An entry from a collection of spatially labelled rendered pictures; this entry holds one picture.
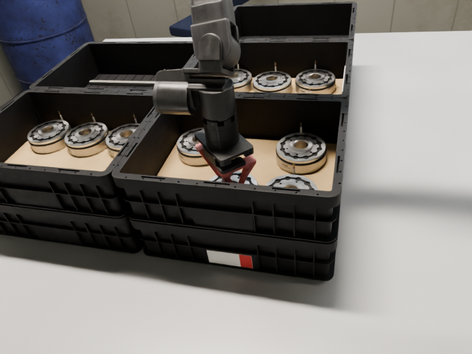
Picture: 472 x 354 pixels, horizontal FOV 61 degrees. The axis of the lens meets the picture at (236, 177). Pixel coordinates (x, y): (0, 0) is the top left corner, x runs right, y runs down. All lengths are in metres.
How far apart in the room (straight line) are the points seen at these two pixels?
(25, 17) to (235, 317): 2.34
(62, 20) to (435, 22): 2.46
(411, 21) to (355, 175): 2.31
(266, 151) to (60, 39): 2.13
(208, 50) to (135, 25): 3.00
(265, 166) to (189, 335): 0.36
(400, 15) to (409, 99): 1.91
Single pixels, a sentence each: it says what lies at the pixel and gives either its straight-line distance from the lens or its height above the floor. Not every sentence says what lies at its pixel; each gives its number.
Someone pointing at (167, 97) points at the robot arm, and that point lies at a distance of 0.65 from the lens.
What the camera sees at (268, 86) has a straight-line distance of 1.07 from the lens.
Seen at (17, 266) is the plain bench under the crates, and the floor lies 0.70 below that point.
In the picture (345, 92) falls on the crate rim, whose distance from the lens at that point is 0.89.
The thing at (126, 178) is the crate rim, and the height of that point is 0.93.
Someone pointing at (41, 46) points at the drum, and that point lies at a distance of 2.83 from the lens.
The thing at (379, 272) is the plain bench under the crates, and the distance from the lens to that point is 0.83.
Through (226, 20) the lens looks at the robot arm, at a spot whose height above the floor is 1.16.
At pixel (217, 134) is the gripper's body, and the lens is 0.65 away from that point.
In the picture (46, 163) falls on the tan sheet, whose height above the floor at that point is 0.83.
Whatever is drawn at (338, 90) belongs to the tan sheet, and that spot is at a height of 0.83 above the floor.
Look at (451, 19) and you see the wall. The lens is 3.28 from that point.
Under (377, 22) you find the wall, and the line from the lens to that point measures 3.21.
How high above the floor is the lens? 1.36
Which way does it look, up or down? 40 degrees down
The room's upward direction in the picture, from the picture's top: 8 degrees counter-clockwise
